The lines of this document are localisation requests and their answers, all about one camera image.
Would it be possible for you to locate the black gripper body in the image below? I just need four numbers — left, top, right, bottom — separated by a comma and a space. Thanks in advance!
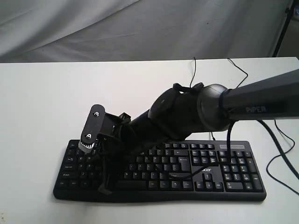
95, 112, 155, 178

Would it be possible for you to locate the thin black loose cable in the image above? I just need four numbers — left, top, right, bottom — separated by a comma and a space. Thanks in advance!
228, 57, 299, 196

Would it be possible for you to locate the black tripod stand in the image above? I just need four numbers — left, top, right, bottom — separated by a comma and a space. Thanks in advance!
272, 0, 296, 57

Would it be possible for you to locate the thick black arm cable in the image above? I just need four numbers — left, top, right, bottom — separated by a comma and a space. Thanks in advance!
161, 119, 299, 182

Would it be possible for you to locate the grey black piper robot arm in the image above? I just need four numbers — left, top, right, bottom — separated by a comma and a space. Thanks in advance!
91, 70, 299, 195

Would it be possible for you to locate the black acer keyboard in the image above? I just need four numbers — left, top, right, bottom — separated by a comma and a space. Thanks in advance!
53, 140, 266, 203

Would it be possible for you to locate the grey backdrop cloth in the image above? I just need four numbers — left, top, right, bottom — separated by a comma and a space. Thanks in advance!
0, 0, 292, 63

